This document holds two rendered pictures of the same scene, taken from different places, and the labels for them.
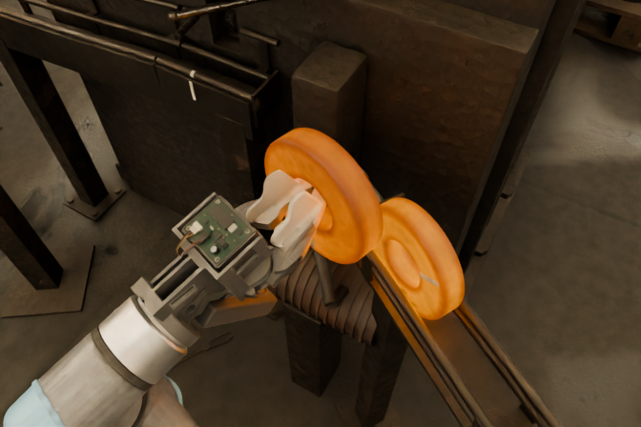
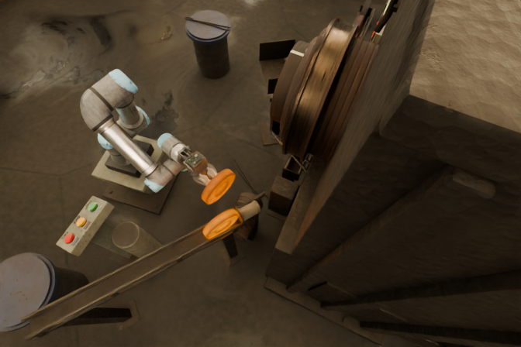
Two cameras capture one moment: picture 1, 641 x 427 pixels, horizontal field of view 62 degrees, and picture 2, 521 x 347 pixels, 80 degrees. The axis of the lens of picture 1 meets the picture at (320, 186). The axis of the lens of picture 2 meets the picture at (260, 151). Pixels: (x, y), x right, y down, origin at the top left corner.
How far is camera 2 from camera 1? 0.91 m
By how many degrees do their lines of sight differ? 43
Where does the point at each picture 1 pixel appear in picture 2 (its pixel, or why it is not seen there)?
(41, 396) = (167, 138)
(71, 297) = (267, 140)
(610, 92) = not seen: outside the picture
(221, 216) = (197, 159)
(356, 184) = (208, 189)
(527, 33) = (286, 249)
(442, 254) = (210, 225)
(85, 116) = not seen: hidden behind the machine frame
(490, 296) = (288, 310)
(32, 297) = (266, 128)
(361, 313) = not seen: hidden behind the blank
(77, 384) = (168, 143)
